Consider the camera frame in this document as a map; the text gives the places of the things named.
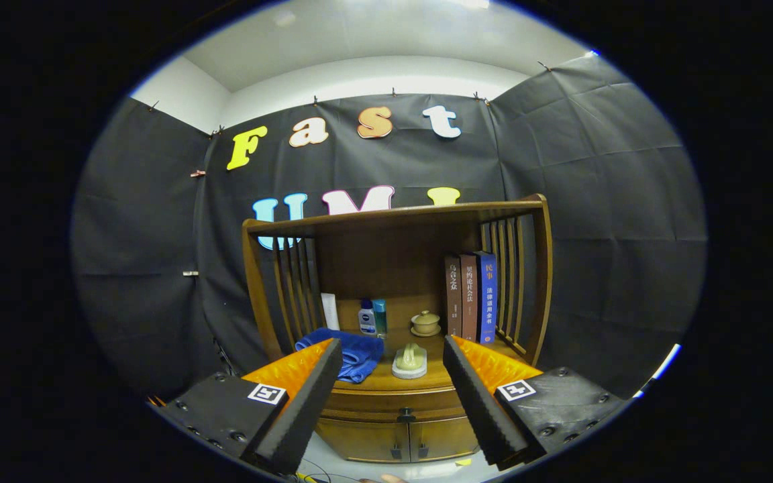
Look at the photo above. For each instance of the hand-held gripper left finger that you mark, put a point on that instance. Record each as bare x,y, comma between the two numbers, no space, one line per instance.
307,409

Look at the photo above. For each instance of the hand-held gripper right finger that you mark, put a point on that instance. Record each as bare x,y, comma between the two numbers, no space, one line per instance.
480,409

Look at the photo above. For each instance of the wooden cabinet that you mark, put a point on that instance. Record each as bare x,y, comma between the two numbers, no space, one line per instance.
386,261

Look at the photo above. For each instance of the white tube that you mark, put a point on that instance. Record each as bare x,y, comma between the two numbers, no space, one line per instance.
330,312

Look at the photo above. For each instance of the white and blue bottle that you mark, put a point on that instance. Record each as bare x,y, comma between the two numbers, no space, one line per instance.
367,320

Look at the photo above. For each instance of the blue book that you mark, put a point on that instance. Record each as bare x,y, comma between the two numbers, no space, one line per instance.
487,298

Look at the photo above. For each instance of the yellow lidded teacup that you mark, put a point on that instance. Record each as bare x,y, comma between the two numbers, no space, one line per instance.
425,324

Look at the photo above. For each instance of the teal bottle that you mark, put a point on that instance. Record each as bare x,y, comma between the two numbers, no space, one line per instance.
380,316

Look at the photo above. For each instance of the black backdrop cloth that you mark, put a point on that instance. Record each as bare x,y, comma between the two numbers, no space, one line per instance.
594,201

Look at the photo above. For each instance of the wooden cabinet door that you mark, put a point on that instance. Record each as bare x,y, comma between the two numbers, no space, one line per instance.
359,439
443,437

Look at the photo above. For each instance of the light green sponge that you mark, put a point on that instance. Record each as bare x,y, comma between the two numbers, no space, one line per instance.
410,363

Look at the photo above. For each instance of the wooden drawer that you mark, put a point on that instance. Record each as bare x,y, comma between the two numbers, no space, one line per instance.
373,402

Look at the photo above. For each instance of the reddish brown book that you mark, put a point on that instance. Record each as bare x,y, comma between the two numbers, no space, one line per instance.
469,298

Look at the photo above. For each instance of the blue towel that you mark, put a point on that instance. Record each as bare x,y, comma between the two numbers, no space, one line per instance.
363,355

